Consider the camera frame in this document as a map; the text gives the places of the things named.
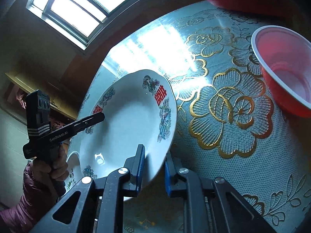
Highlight small white rose dish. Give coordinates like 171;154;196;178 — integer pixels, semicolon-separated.
65;151;82;192

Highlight red plastic bowl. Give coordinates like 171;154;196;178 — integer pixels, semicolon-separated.
251;25;310;118

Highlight floral plastic tablecloth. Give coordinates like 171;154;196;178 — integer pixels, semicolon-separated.
78;1;310;232

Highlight person left hand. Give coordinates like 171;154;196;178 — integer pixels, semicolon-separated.
30;145;69;183

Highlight window with frame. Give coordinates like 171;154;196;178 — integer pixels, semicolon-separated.
26;0;140;50

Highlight pink jacket left sleeve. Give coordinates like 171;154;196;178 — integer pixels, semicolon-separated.
1;160;69;232

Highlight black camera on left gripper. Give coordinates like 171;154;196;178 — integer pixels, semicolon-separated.
25;90;51;140

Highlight white plate red characters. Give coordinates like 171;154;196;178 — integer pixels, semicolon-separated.
79;70;177;187

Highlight wooden cabinet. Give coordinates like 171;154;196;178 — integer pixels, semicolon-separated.
5;70;78;120

